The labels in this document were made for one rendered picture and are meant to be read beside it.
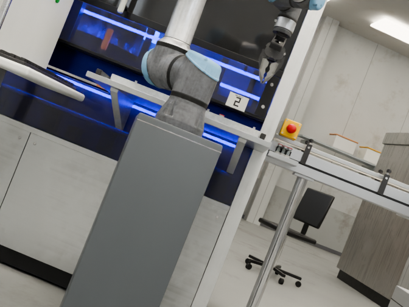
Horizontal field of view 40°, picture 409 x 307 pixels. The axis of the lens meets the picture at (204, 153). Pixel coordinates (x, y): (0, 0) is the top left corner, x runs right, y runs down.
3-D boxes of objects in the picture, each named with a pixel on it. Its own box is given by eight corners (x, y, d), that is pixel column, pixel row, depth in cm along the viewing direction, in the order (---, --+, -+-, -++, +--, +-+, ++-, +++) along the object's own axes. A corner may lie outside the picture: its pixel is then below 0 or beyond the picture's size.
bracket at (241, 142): (226, 172, 238) (237, 142, 238) (232, 174, 238) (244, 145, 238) (225, 170, 204) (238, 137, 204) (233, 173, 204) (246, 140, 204)
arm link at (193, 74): (191, 95, 160) (209, 50, 160) (159, 86, 168) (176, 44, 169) (216, 109, 169) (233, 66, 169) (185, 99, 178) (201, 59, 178)
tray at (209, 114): (196, 122, 247) (199, 115, 247) (252, 145, 246) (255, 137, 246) (192, 114, 213) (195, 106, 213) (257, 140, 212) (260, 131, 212)
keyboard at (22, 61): (45, 79, 227) (47, 74, 227) (75, 91, 224) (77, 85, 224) (-12, 52, 188) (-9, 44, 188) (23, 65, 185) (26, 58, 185)
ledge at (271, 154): (265, 156, 251) (267, 151, 251) (293, 166, 251) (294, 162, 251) (267, 155, 237) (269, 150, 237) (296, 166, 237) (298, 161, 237)
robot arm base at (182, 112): (204, 139, 162) (217, 106, 162) (155, 119, 159) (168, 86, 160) (197, 138, 177) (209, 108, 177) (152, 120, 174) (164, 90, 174)
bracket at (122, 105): (116, 128, 241) (127, 99, 241) (122, 130, 240) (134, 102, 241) (97, 120, 207) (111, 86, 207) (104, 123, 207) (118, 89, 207)
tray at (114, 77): (125, 94, 249) (128, 87, 249) (180, 116, 248) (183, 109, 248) (108, 81, 215) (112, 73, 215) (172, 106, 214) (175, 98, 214)
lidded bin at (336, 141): (345, 155, 1188) (350, 142, 1188) (353, 155, 1147) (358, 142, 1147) (324, 145, 1180) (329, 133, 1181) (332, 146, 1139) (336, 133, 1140)
